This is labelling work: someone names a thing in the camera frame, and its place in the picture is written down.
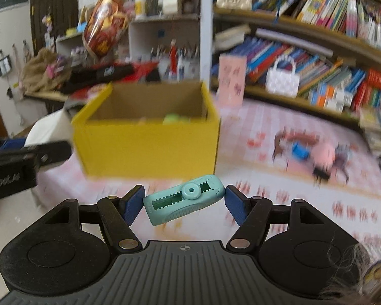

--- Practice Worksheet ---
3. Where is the thick book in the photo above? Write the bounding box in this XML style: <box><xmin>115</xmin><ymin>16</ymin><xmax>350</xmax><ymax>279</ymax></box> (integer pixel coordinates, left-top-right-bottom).
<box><xmin>213</xmin><ymin>24</ymin><xmax>251</xmax><ymax>42</ymax></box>
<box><xmin>214</xmin><ymin>36</ymin><xmax>246</xmax><ymax>51</ymax></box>

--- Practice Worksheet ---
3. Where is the wooden bookshelf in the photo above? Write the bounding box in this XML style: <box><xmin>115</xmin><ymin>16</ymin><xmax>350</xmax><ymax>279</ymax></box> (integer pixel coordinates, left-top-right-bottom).
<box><xmin>211</xmin><ymin>0</ymin><xmax>381</xmax><ymax>128</ymax></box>

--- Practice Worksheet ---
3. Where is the white quilted handbag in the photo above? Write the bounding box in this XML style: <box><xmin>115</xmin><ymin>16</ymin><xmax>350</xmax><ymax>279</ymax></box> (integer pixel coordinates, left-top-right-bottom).
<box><xmin>266</xmin><ymin>55</ymin><xmax>300</xmax><ymax>98</ymax></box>

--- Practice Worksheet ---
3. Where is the pink cylinder container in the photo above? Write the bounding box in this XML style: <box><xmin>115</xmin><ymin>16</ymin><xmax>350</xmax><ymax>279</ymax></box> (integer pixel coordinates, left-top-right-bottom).
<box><xmin>216</xmin><ymin>54</ymin><xmax>246</xmax><ymax>107</ymax></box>

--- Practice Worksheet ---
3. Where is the yellow cardboard box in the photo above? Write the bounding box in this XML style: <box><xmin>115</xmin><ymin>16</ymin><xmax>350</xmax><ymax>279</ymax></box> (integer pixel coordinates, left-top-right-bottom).
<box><xmin>70</xmin><ymin>81</ymin><xmax>222</xmax><ymax>180</ymax></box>

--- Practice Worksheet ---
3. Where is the white orange carton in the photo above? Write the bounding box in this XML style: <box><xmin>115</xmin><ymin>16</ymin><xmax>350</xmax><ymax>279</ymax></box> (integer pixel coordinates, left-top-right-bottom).
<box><xmin>309</xmin><ymin>94</ymin><xmax>345</xmax><ymax>112</ymax></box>
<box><xmin>317</xmin><ymin>84</ymin><xmax>353</xmax><ymax>102</ymax></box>

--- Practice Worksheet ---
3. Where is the pink pig toy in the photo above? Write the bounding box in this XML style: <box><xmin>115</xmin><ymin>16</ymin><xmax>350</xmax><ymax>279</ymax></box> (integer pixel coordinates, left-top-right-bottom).
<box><xmin>311</xmin><ymin>143</ymin><xmax>337</xmax><ymax>169</ymax></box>

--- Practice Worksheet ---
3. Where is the white pen cup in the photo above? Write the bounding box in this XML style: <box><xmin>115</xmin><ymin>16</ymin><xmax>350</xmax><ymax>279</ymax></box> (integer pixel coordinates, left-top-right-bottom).
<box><xmin>148</xmin><ymin>52</ymin><xmax>169</xmax><ymax>70</ymax></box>
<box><xmin>179</xmin><ymin>54</ymin><xmax>199</xmax><ymax>78</ymax></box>

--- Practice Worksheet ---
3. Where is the brown fuzzy fur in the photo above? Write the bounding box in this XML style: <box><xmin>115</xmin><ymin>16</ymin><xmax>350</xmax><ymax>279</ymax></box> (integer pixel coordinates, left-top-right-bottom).
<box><xmin>319</xmin><ymin>245</ymin><xmax>381</xmax><ymax>305</ymax></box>

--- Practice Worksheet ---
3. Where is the black fabric bag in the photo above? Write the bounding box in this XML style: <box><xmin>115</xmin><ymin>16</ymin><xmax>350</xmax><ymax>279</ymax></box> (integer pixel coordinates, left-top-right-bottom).
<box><xmin>62</xmin><ymin>64</ymin><xmax>137</xmax><ymax>94</ymax></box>

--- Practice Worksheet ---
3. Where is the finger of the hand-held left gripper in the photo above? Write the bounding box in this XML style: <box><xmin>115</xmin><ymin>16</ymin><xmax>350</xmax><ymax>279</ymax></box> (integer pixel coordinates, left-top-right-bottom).
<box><xmin>0</xmin><ymin>138</ymin><xmax>29</xmax><ymax>152</ymax></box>
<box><xmin>0</xmin><ymin>141</ymin><xmax>72</xmax><ymax>174</ymax></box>

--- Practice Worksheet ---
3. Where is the white bottle yellow label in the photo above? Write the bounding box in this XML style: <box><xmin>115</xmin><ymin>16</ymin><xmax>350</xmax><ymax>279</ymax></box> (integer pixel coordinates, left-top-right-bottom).
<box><xmin>134</xmin><ymin>0</ymin><xmax>147</xmax><ymax>20</ymax></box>

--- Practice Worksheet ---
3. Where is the dark wooden door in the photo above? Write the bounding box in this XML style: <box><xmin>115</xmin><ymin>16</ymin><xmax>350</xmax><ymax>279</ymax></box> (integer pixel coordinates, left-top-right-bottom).
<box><xmin>30</xmin><ymin>0</ymin><xmax>80</xmax><ymax>58</ymax></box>

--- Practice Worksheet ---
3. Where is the small white shelf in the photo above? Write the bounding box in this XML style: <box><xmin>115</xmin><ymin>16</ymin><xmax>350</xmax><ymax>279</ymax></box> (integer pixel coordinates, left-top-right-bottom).
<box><xmin>55</xmin><ymin>33</ymin><xmax>86</xmax><ymax>67</ymax></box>

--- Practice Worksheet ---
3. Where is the red foil bag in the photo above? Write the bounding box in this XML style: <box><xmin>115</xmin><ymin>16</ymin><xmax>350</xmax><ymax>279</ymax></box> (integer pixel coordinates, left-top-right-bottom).
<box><xmin>83</xmin><ymin>0</ymin><xmax>129</xmax><ymax>59</ymax></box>

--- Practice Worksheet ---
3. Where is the green toy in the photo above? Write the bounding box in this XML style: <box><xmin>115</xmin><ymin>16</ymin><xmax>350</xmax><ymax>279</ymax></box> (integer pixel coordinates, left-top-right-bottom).
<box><xmin>163</xmin><ymin>113</ymin><xmax>191</xmax><ymax>125</ymax></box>

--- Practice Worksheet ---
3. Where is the white shelf unit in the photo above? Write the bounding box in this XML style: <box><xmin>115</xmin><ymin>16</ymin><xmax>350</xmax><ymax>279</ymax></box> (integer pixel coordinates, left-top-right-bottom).
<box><xmin>127</xmin><ymin>14</ymin><xmax>207</xmax><ymax>83</ymax></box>

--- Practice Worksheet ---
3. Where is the white paper roll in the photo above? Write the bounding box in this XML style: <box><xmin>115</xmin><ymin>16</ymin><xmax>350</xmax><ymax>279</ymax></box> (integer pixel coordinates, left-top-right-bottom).
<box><xmin>256</xmin><ymin>28</ymin><xmax>334</xmax><ymax>56</ymax></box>

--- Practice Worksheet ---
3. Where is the brown plush cloth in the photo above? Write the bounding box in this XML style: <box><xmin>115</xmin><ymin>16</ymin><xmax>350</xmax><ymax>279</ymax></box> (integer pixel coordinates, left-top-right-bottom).
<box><xmin>21</xmin><ymin>48</ymin><xmax>73</xmax><ymax>93</ymax></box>

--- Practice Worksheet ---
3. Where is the pink checked printed tablecloth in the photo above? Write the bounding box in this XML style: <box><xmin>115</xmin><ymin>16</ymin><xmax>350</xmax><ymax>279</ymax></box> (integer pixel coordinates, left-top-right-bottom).
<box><xmin>35</xmin><ymin>95</ymin><xmax>381</xmax><ymax>245</ymax></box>

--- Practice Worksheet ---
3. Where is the red white doll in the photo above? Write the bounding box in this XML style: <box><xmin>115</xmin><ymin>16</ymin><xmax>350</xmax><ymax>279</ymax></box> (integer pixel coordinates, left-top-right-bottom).
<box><xmin>169</xmin><ymin>39</ymin><xmax>178</xmax><ymax>80</ymax></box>

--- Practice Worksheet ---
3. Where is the small teal white toy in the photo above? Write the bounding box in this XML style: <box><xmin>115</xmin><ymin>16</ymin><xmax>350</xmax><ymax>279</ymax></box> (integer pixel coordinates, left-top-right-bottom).
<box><xmin>143</xmin><ymin>175</ymin><xmax>226</xmax><ymax>227</ymax></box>

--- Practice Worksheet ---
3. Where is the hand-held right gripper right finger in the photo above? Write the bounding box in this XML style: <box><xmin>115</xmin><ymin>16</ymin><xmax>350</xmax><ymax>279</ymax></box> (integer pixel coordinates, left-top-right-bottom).
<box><xmin>225</xmin><ymin>184</ymin><xmax>329</xmax><ymax>255</ymax></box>

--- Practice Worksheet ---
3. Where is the black side table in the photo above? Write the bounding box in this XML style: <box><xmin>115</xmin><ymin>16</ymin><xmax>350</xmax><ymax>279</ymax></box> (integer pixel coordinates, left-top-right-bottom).
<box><xmin>24</xmin><ymin>90</ymin><xmax>70</xmax><ymax>118</ymax></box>

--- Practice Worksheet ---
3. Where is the small hanging bag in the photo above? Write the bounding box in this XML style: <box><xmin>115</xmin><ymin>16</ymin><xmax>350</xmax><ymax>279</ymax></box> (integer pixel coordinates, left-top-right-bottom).
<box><xmin>0</xmin><ymin>51</ymin><xmax>12</xmax><ymax>77</ymax></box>

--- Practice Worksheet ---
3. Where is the grey purple toy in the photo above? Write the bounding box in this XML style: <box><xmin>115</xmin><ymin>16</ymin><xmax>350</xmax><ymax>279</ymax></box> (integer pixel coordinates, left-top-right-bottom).
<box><xmin>333</xmin><ymin>144</ymin><xmax>354</xmax><ymax>183</ymax></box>

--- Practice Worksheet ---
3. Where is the red packaging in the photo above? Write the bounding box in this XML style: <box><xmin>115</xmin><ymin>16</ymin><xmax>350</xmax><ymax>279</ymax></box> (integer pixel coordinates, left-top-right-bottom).
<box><xmin>71</xmin><ymin>62</ymin><xmax>161</xmax><ymax>102</ymax></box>

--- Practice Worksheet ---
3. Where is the stack of papers and books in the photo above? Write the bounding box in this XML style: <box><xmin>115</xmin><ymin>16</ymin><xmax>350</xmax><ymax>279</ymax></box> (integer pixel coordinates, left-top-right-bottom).
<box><xmin>359</xmin><ymin>102</ymin><xmax>381</xmax><ymax>166</ymax></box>

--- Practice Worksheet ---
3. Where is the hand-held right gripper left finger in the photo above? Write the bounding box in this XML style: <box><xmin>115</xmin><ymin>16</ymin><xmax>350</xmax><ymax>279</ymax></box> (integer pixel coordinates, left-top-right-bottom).
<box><xmin>40</xmin><ymin>184</ymin><xmax>146</xmax><ymax>255</ymax></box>

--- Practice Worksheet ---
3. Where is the row of red books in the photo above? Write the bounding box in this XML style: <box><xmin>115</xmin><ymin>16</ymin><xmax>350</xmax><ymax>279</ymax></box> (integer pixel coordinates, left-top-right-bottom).
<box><xmin>352</xmin><ymin>68</ymin><xmax>381</xmax><ymax>112</ymax></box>

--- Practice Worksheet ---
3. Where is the row of colourful books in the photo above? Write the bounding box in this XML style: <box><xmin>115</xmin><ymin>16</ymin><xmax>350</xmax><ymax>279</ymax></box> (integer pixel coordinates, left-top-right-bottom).
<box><xmin>232</xmin><ymin>36</ymin><xmax>367</xmax><ymax>99</ymax></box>
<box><xmin>251</xmin><ymin>0</ymin><xmax>381</xmax><ymax>53</ymax></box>

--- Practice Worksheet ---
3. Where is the blue toy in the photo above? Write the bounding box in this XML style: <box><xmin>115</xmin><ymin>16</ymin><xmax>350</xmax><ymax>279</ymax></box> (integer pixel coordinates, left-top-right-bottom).
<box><xmin>291</xmin><ymin>143</ymin><xmax>310</xmax><ymax>160</ymax></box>

